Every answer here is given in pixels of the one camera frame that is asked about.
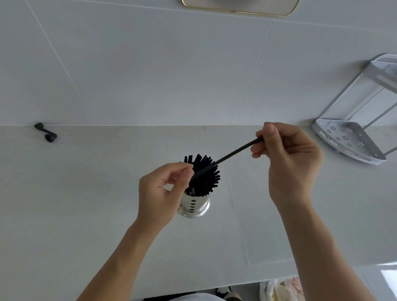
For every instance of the single black chopstick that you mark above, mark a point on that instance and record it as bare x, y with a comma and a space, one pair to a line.
231, 156

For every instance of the gold-rimmed mirror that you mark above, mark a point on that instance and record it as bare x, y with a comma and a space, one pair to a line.
242, 7

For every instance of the bundle of black chopsticks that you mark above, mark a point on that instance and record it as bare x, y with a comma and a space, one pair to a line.
206, 180

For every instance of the person's left forearm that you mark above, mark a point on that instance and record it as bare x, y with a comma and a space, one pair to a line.
121, 263

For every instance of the person's right hand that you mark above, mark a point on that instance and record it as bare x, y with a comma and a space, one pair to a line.
294, 164

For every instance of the person's white shirt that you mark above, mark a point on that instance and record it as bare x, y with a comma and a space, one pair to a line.
195, 297

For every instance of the person's right thumb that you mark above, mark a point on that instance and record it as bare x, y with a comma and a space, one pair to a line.
270, 133

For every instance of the person's left hand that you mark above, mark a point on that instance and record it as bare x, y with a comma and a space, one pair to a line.
155, 201

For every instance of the person's right forearm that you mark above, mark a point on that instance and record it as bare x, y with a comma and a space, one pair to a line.
319, 254

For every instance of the crumpled plastic bag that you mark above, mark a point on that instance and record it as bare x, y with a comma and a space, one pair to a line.
283, 290

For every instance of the white metal corner shelf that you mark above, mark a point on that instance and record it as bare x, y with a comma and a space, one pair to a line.
347, 136

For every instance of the person's left thumb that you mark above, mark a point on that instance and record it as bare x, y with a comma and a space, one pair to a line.
183, 178

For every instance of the perforated steel utensil holder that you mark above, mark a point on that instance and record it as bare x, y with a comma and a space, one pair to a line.
194, 206

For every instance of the person's black shoe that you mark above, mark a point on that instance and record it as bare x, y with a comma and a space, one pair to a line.
224, 291

